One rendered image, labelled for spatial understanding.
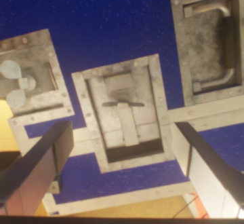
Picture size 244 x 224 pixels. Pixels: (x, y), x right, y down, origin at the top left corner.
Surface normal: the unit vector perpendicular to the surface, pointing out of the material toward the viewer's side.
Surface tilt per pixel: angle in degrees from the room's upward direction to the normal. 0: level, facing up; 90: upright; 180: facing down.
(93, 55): 90
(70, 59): 90
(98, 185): 90
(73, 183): 90
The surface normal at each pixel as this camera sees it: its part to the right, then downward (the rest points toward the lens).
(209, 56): 0.00, 0.27
